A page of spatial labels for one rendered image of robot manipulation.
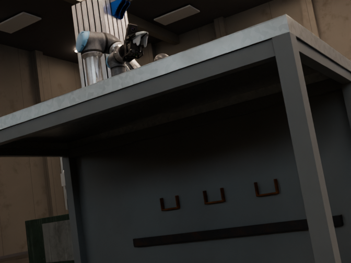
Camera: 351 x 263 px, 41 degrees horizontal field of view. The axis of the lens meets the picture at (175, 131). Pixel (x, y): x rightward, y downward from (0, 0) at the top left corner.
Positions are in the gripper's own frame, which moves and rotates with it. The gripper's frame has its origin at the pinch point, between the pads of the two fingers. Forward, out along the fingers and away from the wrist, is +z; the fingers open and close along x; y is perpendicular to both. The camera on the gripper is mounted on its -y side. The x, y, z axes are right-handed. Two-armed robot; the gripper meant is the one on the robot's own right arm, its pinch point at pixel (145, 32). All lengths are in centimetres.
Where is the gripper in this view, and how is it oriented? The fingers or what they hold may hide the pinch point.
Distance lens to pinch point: 212.7
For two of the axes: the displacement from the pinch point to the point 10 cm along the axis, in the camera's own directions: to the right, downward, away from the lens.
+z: 5.3, -2.1, -8.2
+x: -8.5, -0.9, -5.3
